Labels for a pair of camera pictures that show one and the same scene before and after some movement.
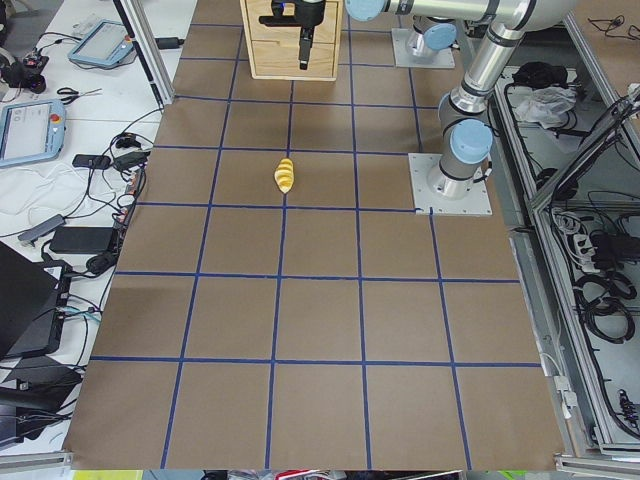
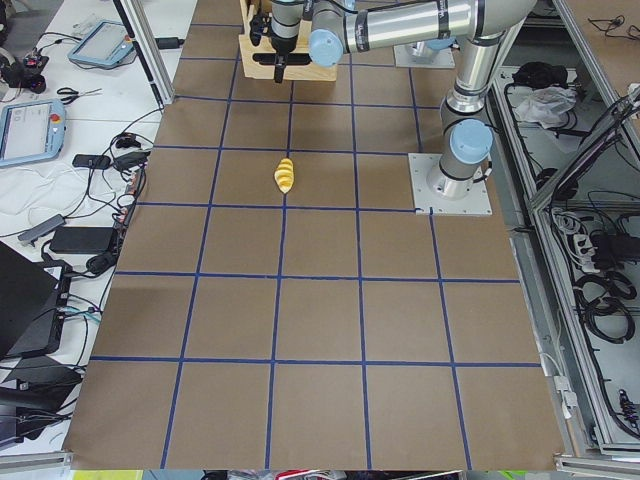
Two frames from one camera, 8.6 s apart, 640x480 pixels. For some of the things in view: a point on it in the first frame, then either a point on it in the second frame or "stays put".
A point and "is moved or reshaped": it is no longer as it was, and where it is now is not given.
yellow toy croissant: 284,175 stays put
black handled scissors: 70,91 stays put
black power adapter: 82,239 stays put
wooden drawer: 323,33 is moved or reshaped
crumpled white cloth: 544,105 stays put
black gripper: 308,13 → 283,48
